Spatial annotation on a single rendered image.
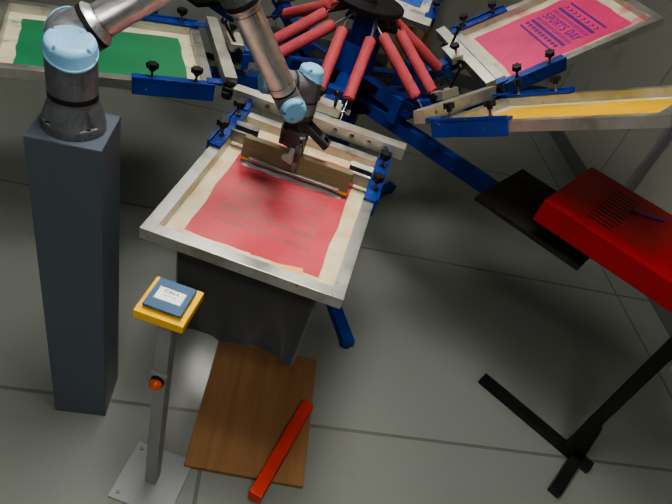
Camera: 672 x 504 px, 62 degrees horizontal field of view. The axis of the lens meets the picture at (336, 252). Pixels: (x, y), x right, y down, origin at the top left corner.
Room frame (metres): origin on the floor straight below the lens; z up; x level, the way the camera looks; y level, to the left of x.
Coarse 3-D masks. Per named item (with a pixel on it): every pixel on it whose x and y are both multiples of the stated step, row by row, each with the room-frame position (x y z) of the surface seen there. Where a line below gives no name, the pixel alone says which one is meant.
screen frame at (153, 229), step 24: (264, 120) 1.85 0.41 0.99; (312, 144) 1.84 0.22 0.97; (336, 144) 1.86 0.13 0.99; (192, 168) 1.42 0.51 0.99; (168, 216) 1.19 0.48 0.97; (360, 216) 1.48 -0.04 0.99; (168, 240) 1.09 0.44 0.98; (192, 240) 1.11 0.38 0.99; (360, 240) 1.36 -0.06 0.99; (216, 264) 1.09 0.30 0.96; (240, 264) 1.09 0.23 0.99; (264, 264) 1.12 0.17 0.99; (288, 288) 1.09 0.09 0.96; (312, 288) 1.09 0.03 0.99; (336, 288) 1.12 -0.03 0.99
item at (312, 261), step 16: (320, 192) 1.58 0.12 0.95; (336, 208) 1.53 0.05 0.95; (320, 224) 1.42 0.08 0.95; (336, 224) 1.44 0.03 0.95; (272, 240) 1.27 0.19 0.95; (320, 240) 1.34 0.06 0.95; (272, 256) 1.20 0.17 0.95; (288, 256) 1.22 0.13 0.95; (304, 256) 1.25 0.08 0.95; (320, 256) 1.27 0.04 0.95; (304, 272) 1.18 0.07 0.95
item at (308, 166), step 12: (252, 144) 1.60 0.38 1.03; (264, 144) 1.60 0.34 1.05; (276, 144) 1.62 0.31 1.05; (252, 156) 1.60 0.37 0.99; (264, 156) 1.60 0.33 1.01; (276, 156) 1.60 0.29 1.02; (300, 156) 1.60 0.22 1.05; (288, 168) 1.59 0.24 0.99; (300, 168) 1.59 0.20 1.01; (312, 168) 1.60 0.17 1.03; (324, 168) 1.60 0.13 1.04; (336, 168) 1.60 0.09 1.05; (324, 180) 1.59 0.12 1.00; (336, 180) 1.59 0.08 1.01; (348, 180) 1.59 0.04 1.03
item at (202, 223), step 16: (240, 160) 1.61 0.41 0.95; (224, 176) 1.49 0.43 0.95; (240, 176) 1.52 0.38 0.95; (272, 176) 1.58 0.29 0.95; (224, 192) 1.41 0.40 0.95; (208, 208) 1.31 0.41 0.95; (192, 224) 1.22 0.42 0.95; (208, 224) 1.24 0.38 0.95; (224, 224) 1.26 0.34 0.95; (224, 240) 1.20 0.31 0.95; (240, 240) 1.22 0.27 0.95; (256, 240) 1.24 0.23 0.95
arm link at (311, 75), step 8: (304, 64) 1.61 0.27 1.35; (312, 64) 1.63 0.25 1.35; (304, 72) 1.58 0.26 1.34; (312, 72) 1.58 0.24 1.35; (320, 72) 1.60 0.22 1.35; (304, 80) 1.57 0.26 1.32; (312, 80) 1.58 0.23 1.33; (320, 80) 1.60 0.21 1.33; (304, 88) 1.57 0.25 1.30; (312, 88) 1.58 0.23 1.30; (320, 88) 1.61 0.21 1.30; (304, 96) 1.58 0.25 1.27; (312, 96) 1.58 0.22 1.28; (312, 104) 1.59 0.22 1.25
